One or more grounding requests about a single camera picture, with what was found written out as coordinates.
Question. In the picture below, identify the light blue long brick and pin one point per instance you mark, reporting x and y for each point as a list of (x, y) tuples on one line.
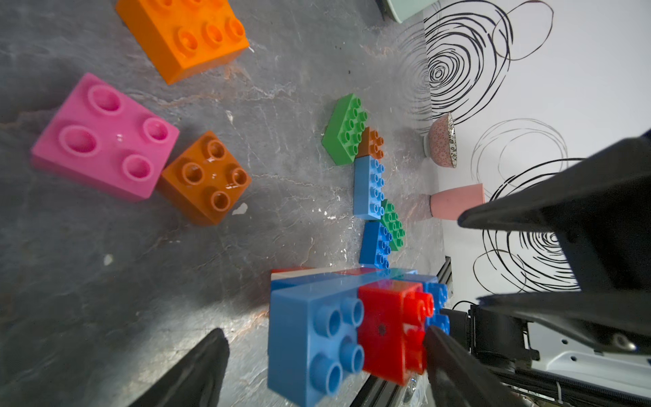
[(322, 333)]

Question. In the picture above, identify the white rectangular brick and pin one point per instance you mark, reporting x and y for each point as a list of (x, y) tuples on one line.
[(281, 274)]

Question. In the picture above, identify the mint green toaster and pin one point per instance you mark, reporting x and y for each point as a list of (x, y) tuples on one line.
[(401, 10)]

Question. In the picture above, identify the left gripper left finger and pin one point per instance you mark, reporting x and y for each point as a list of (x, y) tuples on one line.
[(196, 380)]

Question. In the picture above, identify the small dark blue brick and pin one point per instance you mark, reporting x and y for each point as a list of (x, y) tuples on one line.
[(439, 294)]

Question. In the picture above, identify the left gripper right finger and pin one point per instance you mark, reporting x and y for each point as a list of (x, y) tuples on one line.
[(459, 379)]

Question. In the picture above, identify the green flat brick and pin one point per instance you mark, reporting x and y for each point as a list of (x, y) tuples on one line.
[(391, 221)]

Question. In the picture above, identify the small red brick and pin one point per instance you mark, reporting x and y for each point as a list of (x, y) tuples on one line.
[(391, 330)]

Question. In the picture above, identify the orange rectangular brick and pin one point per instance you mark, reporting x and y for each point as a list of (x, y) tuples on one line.
[(183, 38)]

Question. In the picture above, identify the red rectangular brick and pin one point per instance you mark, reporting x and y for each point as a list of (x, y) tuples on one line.
[(356, 271)]

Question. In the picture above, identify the pink square brick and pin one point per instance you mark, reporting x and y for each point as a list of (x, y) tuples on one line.
[(103, 139)]

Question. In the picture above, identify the light blue vertical brick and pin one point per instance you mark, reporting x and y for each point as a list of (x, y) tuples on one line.
[(368, 184)]

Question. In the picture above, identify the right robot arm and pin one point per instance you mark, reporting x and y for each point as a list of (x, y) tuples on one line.
[(588, 347)]

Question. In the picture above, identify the brown square brick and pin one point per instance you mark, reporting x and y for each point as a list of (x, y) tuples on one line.
[(205, 181)]

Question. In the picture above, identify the pink cup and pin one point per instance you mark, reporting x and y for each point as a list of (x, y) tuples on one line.
[(452, 203)]

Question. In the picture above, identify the small brown brick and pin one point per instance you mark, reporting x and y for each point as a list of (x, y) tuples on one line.
[(371, 144)]

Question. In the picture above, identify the blue rectangular brick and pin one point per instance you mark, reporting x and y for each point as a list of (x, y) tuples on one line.
[(297, 281)]

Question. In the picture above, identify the blue square brick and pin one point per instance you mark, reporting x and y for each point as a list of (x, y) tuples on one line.
[(375, 247)]

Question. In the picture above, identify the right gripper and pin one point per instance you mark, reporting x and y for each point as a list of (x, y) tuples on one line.
[(600, 210)]

